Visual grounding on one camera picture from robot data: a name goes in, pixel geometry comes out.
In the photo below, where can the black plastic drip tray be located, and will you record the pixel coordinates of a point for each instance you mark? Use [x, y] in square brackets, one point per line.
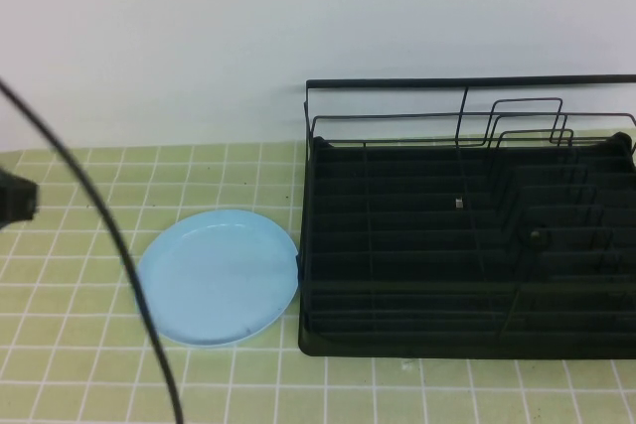
[417, 225]

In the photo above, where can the green checkered tablecloth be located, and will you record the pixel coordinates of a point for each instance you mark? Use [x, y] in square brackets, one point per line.
[59, 305]

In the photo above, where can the small silver metal clip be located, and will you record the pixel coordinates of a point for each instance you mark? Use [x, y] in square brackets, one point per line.
[459, 203]

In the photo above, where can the round black rack knob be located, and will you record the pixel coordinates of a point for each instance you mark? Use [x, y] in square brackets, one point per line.
[535, 235]

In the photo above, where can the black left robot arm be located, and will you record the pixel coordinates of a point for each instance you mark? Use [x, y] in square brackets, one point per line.
[15, 198]

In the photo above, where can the light blue round plate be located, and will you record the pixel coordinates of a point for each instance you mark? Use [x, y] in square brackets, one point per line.
[223, 280]

